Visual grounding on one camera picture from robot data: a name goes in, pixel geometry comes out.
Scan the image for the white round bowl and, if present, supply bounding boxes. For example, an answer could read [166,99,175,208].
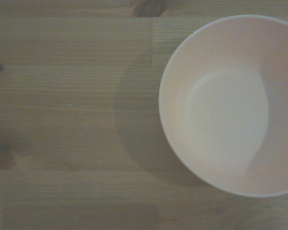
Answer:
[158,14,288,198]

